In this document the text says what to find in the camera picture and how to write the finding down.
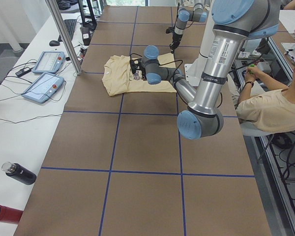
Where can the red cylinder bottle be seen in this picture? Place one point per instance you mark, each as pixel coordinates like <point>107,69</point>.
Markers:
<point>10,215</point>

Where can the blue tape line lengthwise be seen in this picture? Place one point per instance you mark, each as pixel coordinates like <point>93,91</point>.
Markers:
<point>115,142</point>

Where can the black monitor stand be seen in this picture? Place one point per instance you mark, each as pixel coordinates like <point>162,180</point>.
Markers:
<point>87,15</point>

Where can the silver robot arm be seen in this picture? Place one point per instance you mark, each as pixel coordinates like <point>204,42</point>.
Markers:
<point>234,22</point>
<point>184,15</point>

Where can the seated person beige shirt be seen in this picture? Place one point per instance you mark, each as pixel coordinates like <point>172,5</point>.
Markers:
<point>272,111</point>

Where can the blue teach pendant far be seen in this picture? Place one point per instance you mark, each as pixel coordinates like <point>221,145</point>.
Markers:
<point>49,61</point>

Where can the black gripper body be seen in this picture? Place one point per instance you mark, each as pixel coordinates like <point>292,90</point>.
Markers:
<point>143,74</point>
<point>175,40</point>

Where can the aluminium frame post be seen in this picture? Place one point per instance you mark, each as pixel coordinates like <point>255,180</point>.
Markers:
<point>54,10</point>

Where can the black computer mouse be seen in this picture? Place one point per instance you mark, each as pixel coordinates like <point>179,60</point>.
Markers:
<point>54,43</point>

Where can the black keyboard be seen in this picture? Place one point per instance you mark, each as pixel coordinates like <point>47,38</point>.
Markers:
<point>70,25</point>

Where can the cream long-sleeve graphic shirt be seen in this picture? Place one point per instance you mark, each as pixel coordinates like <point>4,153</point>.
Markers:
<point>118,78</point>

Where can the black water bottle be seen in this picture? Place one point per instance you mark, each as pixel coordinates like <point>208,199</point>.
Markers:
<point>19,173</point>

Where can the blue teach pendant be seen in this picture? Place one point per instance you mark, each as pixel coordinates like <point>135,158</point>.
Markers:
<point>49,61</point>
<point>43,88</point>

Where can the blue teach pendant near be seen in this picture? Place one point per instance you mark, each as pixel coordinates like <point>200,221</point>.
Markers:
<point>43,88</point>

